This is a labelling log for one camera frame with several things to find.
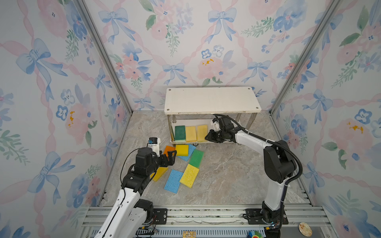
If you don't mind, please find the round wooden disc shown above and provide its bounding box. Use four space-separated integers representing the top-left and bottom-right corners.
298 222 313 238

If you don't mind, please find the blue sponge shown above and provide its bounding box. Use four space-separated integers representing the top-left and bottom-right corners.
164 170 183 193
179 144 196 162

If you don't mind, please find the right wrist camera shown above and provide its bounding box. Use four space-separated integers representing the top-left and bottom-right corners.
210 118 220 131

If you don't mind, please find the dark green scouring sponge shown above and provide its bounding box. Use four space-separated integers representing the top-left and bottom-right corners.
175 126 186 141

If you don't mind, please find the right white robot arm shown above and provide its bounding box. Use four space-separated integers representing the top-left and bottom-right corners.
205 114 303 230

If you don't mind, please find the white two-tier metal shelf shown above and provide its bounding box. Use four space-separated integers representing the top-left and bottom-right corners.
164 86 262 144

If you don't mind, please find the blue sponge back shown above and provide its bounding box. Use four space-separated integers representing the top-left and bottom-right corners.
179 144 196 162

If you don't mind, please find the bright yellow porous sponge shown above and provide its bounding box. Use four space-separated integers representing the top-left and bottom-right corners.
180 164 199 188

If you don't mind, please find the small yellow sponge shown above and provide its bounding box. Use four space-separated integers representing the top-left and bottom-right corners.
175 144 189 157

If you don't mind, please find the light green sponge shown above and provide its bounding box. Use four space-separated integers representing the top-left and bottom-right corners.
189 149 204 168

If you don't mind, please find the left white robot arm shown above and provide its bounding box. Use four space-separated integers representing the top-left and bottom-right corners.
95 147 177 238

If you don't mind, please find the orange sponge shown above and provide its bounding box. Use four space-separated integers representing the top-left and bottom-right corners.
164 146 176 156

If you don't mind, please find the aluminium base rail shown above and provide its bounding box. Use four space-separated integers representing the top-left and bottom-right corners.
78 204 338 238

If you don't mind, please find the black corrugated cable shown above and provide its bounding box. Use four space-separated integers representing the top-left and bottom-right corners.
213 113 304 185

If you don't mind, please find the blue sponge front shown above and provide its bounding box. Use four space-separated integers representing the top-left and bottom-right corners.
164 170 183 193

